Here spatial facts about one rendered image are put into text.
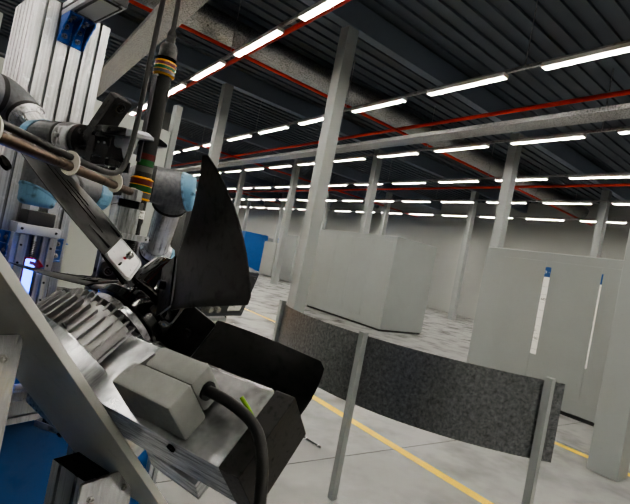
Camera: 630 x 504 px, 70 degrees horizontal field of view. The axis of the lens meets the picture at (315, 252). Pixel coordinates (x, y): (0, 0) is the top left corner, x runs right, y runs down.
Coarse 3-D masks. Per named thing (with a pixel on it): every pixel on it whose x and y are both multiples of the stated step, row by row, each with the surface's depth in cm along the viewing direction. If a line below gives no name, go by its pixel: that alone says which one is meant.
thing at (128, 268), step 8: (120, 240) 84; (112, 248) 80; (120, 248) 83; (128, 248) 85; (112, 256) 79; (120, 256) 81; (136, 256) 86; (112, 264) 78; (128, 264) 82; (136, 264) 85; (120, 272) 78; (128, 272) 81; (128, 280) 79
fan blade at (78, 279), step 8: (16, 264) 94; (40, 272) 92; (48, 272) 94; (56, 272) 98; (64, 280) 89; (72, 280) 89; (80, 280) 90; (88, 280) 90; (96, 280) 90; (104, 280) 92; (112, 280) 94
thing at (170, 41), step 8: (168, 32) 91; (168, 40) 91; (160, 48) 90; (168, 48) 90; (176, 48) 91; (160, 56) 92; (168, 56) 90; (176, 56) 91; (144, 208) 90; (136, 232) 90; (128, 240) 89
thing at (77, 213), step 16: (32, 160) 68; (48, 176) 71; (64, 176) 78; (64, 192) 74; (80, 192) 79; (64, 208) 71; (80, 208) 76; (96, 208) 82; (80, 224) 73; (96, 224) 78; (112, 224) 85; (96, 240) 76; (112, 240) 80
